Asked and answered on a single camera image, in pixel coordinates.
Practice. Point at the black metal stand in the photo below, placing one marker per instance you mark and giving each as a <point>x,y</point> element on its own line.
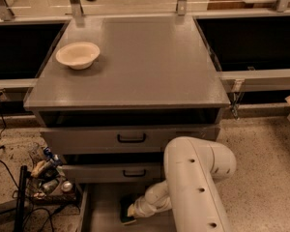
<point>20,201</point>

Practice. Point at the grey bottom drawer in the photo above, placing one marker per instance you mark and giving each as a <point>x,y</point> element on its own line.
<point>102,210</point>

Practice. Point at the left metal frame rail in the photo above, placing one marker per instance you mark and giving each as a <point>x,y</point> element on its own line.
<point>14,90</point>

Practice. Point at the metal frame rail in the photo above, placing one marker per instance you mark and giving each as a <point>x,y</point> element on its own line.
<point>255,81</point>
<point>14,90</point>

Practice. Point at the grey middle drawer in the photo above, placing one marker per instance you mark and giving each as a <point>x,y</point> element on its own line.
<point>114,172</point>

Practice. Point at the right metal frame rail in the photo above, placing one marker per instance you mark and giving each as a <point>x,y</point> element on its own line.
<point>255,81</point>

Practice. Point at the grey drawer cabinet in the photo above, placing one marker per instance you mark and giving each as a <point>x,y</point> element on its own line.
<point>152,71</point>

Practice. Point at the grey drawer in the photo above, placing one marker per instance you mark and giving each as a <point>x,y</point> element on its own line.
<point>120,140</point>
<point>102,210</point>
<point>114,172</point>

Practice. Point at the grey top drawer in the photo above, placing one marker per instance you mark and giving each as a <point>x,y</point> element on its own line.
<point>120,140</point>

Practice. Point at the white paper bowl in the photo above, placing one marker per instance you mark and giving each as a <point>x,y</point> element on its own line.
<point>78,56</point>

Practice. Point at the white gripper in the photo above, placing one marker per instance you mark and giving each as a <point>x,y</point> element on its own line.
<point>141,207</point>

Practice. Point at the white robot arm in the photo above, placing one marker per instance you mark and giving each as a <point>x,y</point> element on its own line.
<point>191,168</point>

